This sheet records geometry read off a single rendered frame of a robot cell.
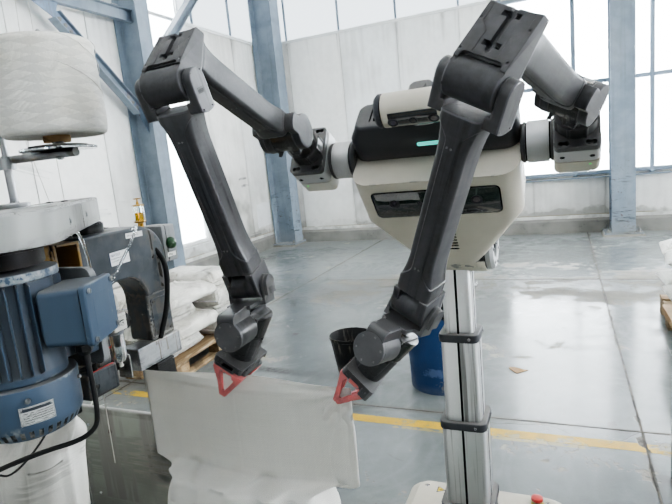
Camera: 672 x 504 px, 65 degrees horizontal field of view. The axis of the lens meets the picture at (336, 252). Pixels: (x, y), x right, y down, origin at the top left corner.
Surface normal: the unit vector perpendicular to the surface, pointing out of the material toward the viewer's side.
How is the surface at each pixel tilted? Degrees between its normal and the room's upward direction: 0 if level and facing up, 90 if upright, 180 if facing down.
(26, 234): 90
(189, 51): 87
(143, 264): 90
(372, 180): 40
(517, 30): 61
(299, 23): 90
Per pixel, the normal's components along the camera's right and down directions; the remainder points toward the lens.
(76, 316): 0.02, 0.17
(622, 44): -0.38, 0.19
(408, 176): -0.32, -0.63
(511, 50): -0.39, -0.31
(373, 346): -0.57, 0.00
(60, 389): 0.90, 0.00
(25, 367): 0.57, 0.08
